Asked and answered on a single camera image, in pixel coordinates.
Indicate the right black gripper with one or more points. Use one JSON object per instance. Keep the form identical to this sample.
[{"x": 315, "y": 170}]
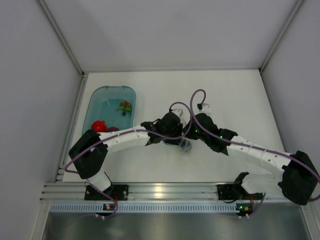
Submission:
[{"x": 189, "y": 134}]

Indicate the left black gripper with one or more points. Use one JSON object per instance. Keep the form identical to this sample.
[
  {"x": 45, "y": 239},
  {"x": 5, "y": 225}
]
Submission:
[{"x": 179, "y": 129}]

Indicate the clear zip top bag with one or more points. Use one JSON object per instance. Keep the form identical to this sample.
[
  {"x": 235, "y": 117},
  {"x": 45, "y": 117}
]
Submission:
[{"x": 182, "y": 144}]

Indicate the fake cherry tomato bunch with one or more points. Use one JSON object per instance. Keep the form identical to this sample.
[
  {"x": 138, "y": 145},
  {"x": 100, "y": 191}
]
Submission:
[{"x": 125, "y": 107}]

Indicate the dark purple fake eggplant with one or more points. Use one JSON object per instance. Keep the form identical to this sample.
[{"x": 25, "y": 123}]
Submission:
[{"x": 111, "y": 129}]

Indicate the red fake apple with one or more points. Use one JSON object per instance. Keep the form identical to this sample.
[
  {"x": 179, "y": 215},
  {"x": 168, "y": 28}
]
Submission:
[{"x": 99, "y": 126}]

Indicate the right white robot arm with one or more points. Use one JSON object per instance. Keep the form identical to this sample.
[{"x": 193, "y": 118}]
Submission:
[{"x": 291, "y": 175}]

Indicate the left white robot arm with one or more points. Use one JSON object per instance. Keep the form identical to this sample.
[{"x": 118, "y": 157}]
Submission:
[{"x": 89, "y": 152}]

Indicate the teal plastic bin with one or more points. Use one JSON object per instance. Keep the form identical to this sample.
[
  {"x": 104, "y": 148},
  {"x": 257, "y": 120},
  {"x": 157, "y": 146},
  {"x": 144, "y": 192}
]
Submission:
[{"x": 103, "y": 104}]

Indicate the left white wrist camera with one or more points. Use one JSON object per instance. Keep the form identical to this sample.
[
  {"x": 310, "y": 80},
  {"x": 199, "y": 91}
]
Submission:
[{"x": 178, "y": 112}]

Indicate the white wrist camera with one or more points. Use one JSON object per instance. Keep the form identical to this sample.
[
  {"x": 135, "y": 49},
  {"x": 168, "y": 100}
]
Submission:
[
  {"x": 204, "y": 108},
  {"x": 178, "y": 112}
]

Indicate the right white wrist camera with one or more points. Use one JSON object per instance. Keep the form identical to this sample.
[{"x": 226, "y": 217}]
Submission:
[{"x": 204, "y": 108}]

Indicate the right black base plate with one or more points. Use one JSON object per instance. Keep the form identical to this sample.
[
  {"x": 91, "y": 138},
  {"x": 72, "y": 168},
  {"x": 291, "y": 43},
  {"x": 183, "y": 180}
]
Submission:
[{"x": 230, "y": 192}]

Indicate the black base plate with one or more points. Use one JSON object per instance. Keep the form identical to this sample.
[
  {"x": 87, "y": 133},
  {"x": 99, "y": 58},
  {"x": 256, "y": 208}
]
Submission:
[
  {"x": 118, "y": 192},
  {"x": 230, "y": 192}
]

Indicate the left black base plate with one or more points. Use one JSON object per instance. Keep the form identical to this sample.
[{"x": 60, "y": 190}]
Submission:
[{"x": 118, "y": 192}]

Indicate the aluminium mounting rail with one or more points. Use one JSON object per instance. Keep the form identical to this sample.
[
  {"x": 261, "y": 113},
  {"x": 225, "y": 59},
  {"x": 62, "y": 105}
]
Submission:
[{"x": 182, "y": 181}]

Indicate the white slotted cable duct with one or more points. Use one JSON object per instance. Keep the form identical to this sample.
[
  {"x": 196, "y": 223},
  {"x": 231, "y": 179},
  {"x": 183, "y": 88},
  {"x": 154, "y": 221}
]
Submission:
[{"x": 133, "y": 207}]

